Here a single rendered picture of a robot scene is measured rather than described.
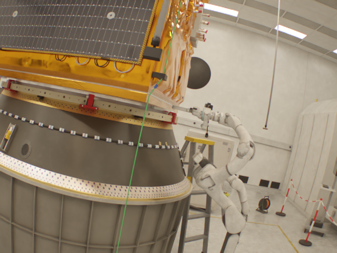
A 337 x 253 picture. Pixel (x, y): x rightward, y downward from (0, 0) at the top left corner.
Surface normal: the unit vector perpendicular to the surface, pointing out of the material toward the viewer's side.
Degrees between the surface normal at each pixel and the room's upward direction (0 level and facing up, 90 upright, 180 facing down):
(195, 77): 90
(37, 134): 62
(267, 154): 90
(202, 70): 90
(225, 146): 90
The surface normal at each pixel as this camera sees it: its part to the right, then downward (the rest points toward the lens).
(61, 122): 0.22, -0.38
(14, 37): -0.14, 0.02
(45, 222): 0.11, 0.08
